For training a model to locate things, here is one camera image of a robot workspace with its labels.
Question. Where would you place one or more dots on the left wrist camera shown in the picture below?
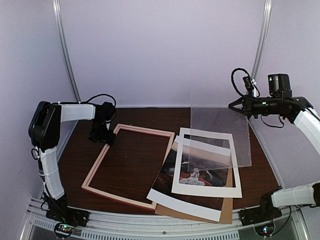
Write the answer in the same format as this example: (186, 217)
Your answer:
(107, 112)

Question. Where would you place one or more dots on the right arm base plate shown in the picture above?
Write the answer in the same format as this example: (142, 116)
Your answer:
(259, 214)

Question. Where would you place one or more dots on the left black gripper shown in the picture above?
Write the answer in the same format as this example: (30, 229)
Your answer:
(109, 139)

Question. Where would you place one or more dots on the right round controller board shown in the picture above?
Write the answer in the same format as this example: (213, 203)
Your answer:
(264, 230)

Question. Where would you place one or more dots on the round controller board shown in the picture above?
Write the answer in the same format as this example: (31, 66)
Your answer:
(264, 230)
(63, 230)

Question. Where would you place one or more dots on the left round controller board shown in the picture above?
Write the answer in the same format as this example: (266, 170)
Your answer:
(63, 230)

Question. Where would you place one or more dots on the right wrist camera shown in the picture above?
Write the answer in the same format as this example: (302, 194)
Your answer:
(279, 85)

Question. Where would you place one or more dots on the aluminium corner post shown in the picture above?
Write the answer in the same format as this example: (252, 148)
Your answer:
(263, 35)
(64, 47)

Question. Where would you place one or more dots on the left aluminium corner post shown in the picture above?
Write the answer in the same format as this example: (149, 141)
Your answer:
(64, 47)

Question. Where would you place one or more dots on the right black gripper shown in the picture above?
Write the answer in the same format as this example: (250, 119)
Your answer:
(248, 106)

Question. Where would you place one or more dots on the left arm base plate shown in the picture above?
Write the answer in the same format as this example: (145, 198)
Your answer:
(71, 216)

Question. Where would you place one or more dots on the brown cardboard backing board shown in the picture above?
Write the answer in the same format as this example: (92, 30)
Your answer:
(188, 211)

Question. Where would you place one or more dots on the landscape photo with white border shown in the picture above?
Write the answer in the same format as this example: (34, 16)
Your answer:
(161, 188)

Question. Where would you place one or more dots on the clear acrylic sheet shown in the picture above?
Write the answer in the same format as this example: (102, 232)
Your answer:
(213, 123)

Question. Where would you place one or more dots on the white mat board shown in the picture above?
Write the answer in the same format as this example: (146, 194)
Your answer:
(232, 180)

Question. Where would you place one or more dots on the right aluminium corner post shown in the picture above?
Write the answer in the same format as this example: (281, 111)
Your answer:
(263, 35)

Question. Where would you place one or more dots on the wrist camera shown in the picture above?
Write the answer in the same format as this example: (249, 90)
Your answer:
(279, 85)
(107, 112)

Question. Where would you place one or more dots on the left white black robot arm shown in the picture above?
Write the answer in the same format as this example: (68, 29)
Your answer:
(44, 131)

